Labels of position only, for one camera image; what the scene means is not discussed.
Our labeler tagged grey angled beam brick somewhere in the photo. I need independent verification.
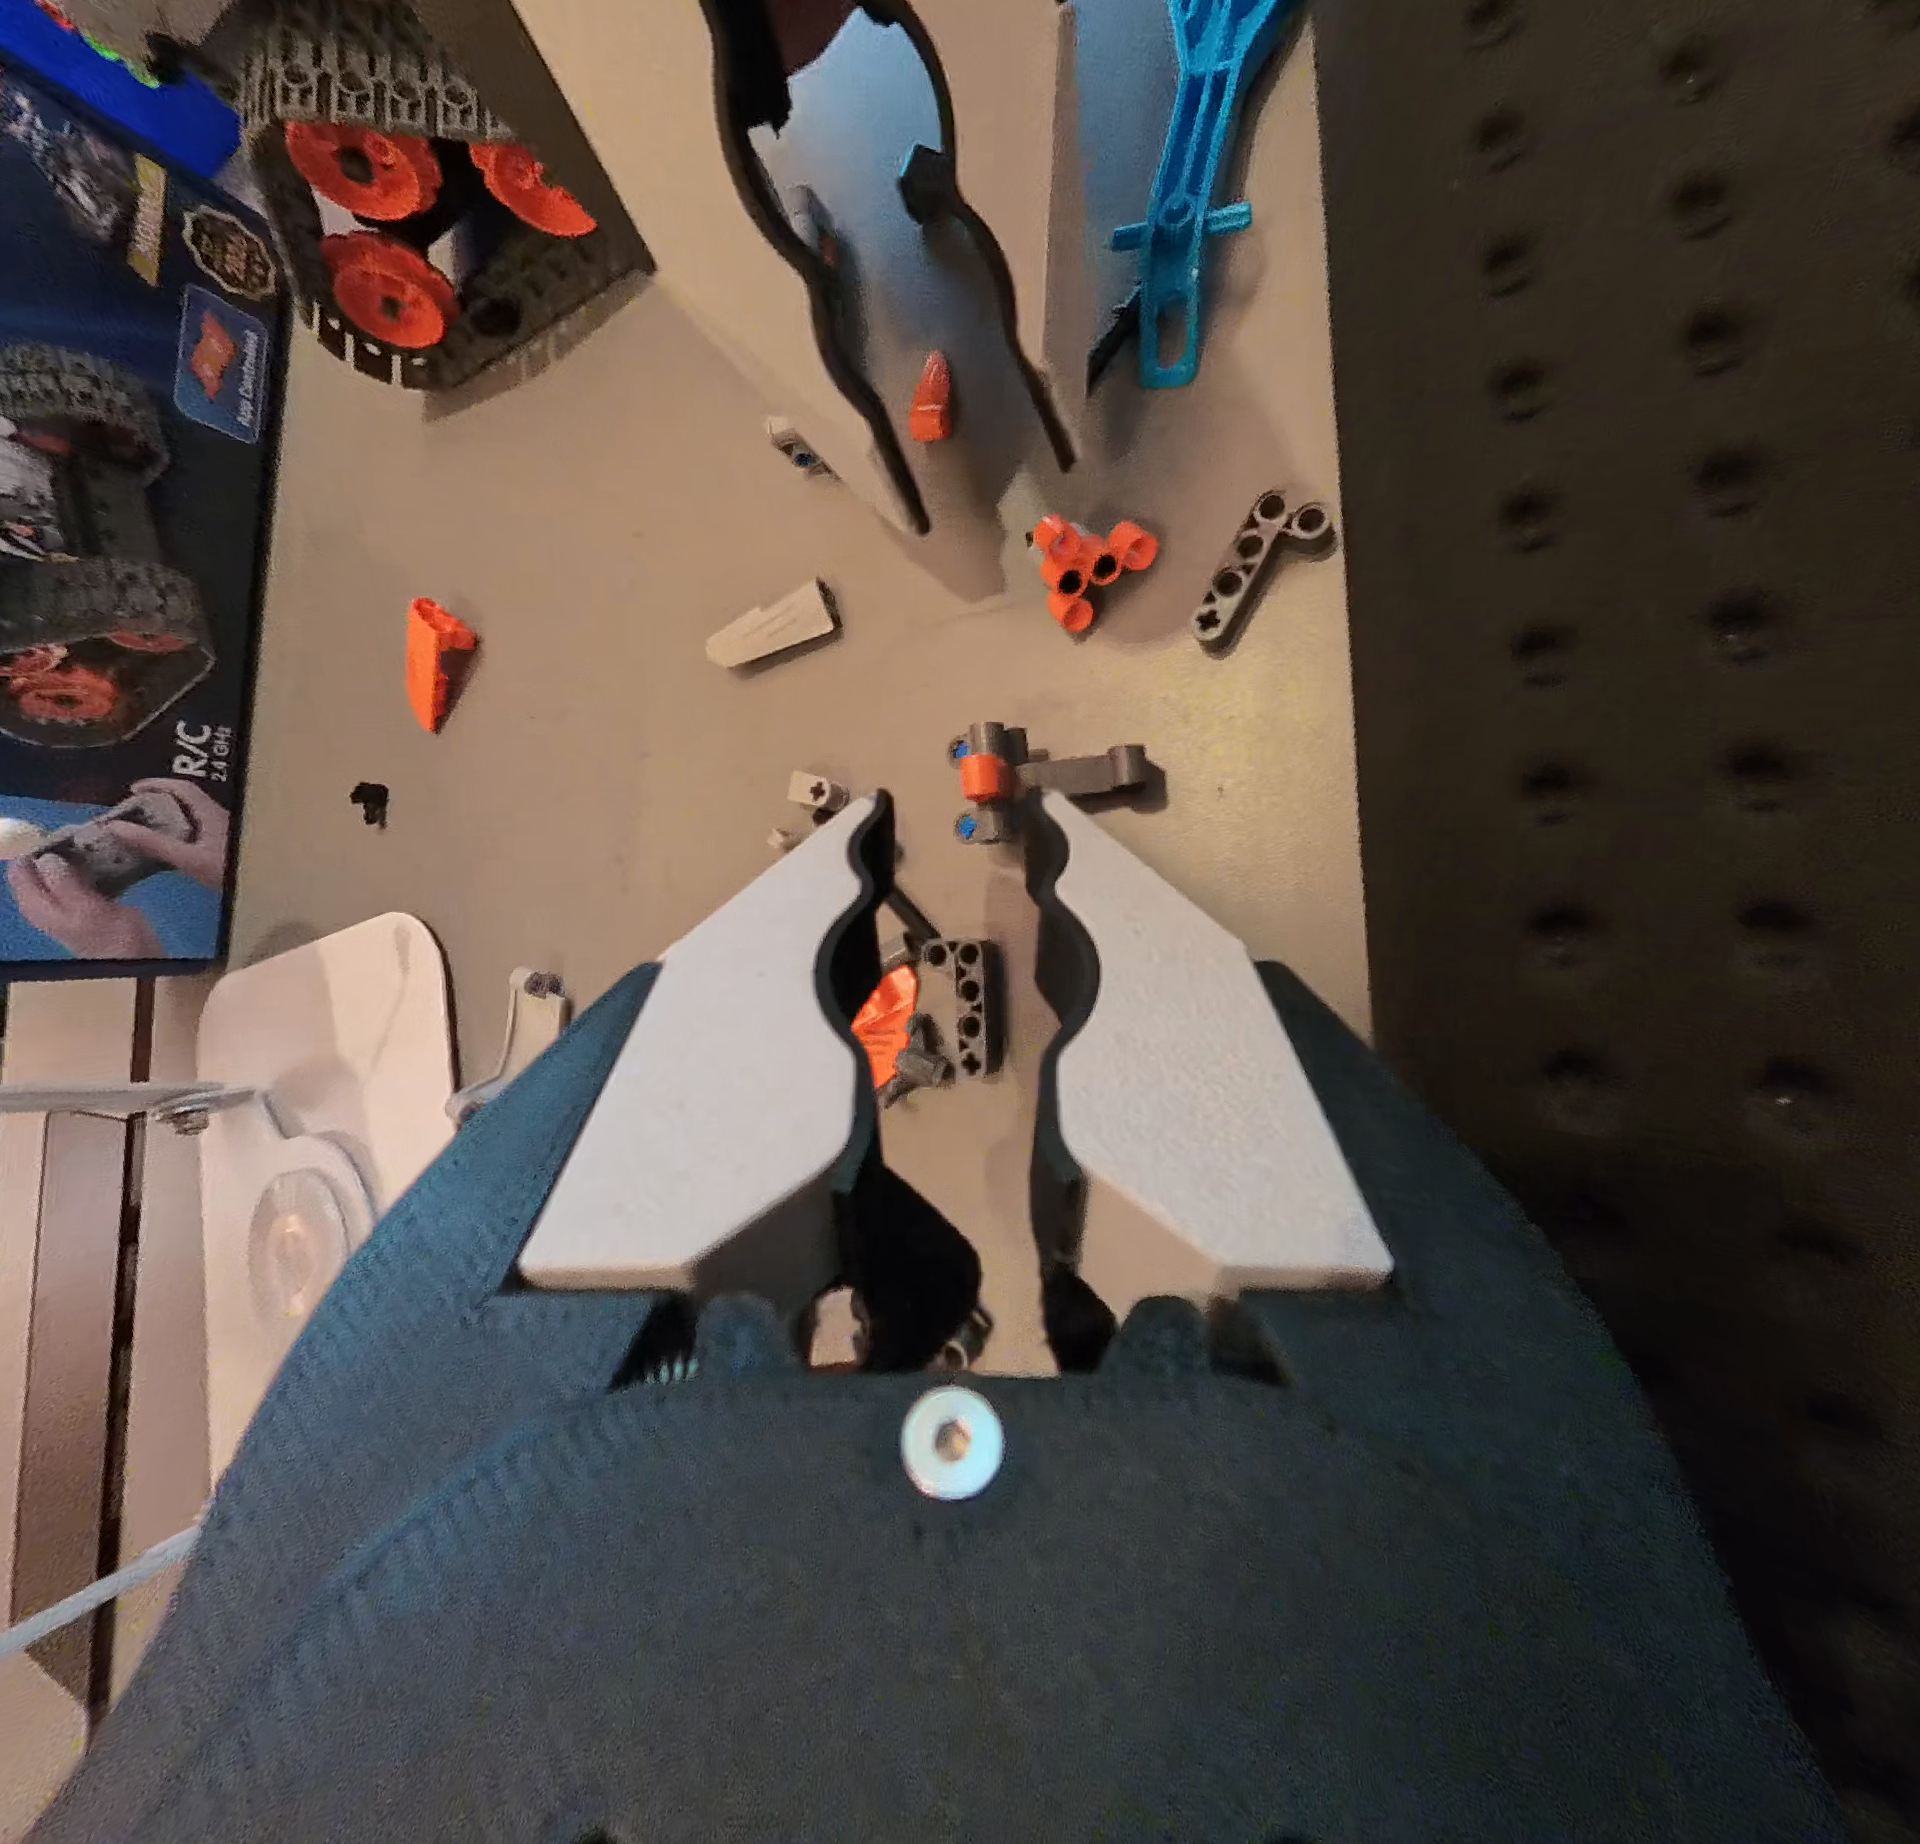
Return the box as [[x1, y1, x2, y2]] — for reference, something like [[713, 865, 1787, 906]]
[[1192, 488, 1337, 658]]

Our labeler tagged light grey curved panel brick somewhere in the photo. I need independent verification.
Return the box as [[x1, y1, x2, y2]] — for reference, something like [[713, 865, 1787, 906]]
[[450, 967, 576, 1125]]

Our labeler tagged blue plastic bin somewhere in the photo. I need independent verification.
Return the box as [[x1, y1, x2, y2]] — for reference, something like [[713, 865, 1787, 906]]
[[0, 0, 241, 174]]

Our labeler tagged grey tracked toy robot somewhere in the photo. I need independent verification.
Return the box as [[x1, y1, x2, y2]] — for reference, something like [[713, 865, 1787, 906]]
[[31, 0, 655, 394]]

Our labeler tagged grey orange brick assembly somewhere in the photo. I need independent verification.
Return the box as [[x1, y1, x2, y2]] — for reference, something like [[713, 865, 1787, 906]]
[[947, 724, 1165, 843]]

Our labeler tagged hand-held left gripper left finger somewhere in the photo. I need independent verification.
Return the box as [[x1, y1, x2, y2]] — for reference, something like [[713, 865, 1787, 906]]
[[516, 791, 896, 1293]]

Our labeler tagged blue plastic brick tool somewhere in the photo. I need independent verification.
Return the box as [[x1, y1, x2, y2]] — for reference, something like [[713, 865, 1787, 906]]
[[1110, 0, 1313, 394]]

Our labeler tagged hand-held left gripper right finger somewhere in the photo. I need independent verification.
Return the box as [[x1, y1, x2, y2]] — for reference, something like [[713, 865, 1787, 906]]
[[1024, 791, 1398, 1360]]

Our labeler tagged dark blue robot kit box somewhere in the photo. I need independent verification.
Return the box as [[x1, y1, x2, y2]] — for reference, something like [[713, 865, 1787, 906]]
[[0, 66, 295, 967]]

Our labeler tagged orange white brick cluster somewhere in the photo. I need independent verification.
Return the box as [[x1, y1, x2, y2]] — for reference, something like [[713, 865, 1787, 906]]
[[1032, 514, 1159, 633]]

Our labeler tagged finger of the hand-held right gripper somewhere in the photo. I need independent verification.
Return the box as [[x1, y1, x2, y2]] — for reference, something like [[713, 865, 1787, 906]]
[[819, 0, 1094, 474], [483, 0, 935, 536]]

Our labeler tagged grey orange brick cluster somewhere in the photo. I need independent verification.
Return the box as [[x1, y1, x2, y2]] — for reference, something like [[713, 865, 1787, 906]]
[[852, 958, 955, 1112]]

